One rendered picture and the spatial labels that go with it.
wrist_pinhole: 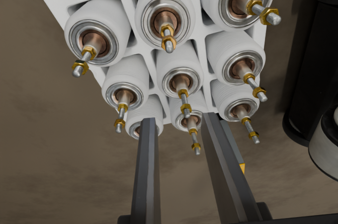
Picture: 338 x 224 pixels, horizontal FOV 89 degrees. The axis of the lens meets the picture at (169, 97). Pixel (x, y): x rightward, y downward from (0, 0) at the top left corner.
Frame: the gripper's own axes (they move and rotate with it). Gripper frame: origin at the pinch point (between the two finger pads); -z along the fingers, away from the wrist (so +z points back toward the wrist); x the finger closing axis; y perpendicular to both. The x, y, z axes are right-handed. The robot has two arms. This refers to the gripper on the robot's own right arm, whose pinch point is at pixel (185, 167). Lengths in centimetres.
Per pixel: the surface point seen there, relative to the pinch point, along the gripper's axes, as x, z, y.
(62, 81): 37, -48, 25
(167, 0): -0.7, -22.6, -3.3
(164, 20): 0.1, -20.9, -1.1
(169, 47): -0.2, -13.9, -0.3
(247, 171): -50, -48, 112
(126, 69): 8.2, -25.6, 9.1
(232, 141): -17.1, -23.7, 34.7
